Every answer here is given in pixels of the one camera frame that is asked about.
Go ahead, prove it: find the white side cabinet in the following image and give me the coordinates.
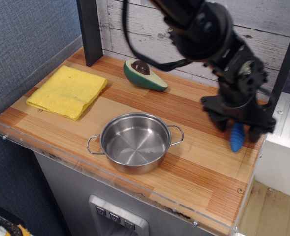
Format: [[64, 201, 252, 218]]
[[255, 93, 290, 195]]

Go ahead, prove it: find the black left vertical post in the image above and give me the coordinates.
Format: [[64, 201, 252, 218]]
[[76, 0, 103, 67]]

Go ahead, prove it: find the black right vertical post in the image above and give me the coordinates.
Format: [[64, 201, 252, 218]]
[[261, 0, 290, 122]]

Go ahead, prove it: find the yellow folded cloth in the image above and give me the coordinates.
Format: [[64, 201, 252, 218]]
[[26, 65, 107, 120]]

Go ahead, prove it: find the toy avocado half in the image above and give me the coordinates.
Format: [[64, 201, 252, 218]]
[[123, 60, 168, 91]]

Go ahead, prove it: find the clear acrylic counter guard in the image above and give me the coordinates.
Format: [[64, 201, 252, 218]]
[[0, 44, 263, 236]]

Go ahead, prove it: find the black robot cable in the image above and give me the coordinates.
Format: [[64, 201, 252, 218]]
[[121, 0, 192, 72]]

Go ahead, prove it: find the silver dispenser button panel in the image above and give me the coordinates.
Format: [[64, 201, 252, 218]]
[[89, 195, 149, 236]]

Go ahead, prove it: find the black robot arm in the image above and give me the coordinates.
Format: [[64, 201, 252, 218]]
[[153, 0, 276, 143]]

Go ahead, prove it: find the grey toy fridge cabinet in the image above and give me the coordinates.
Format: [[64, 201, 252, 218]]
[[35, 153, 210, 236]]

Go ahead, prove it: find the yellow object bottom left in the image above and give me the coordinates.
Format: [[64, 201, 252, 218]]
[[19, 225, 31, 236]]

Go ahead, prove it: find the stainless steel pot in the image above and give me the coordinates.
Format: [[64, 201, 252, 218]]
[[87, 112, 184, 175]]

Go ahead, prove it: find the blue handled metal fork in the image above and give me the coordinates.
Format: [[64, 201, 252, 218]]
[[230, 122, 245, 153]]

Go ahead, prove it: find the black vertical post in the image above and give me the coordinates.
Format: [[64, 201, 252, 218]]
[[261, 0, 290, 122], [76, 0, 103, 67]]

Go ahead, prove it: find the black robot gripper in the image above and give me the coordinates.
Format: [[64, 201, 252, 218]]
[[201, 93, 276, 142]]

